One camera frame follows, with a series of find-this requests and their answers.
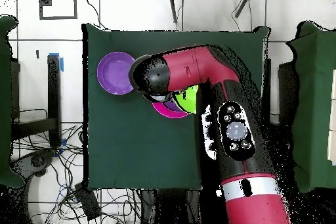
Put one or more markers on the black floor stand base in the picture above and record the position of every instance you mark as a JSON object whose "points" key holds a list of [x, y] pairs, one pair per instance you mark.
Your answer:
{"points": [[36, 161]]}

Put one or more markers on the black stand with blue tape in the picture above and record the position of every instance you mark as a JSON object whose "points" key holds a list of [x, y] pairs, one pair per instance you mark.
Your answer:
{"points": [[53, 90]]}

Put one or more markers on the black power box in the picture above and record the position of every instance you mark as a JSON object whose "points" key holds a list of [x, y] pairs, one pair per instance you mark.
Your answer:
{"points": [[88, 203]]}

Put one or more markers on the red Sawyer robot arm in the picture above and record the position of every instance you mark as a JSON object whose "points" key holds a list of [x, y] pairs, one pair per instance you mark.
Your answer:
{"points": [[199, 66]]}

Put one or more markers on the large pink bowl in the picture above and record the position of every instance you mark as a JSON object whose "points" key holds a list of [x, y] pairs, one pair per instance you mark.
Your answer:
{"points": [[170, 113]]}

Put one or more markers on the large green bowl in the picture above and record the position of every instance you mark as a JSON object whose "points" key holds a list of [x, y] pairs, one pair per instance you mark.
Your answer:
{"points": [[187, 100]]}

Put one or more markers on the dark green tablecloth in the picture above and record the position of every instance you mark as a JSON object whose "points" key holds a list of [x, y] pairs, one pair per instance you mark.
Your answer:
{"points": [[131, 155]]}

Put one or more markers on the green covered side table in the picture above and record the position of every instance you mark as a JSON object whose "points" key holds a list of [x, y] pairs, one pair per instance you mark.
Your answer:
{"points": [[315, 90], [5, 103]]}

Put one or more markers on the purple bowl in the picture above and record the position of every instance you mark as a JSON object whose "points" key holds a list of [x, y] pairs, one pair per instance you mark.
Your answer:
{"points": [[172, 106], [113, 73]]}

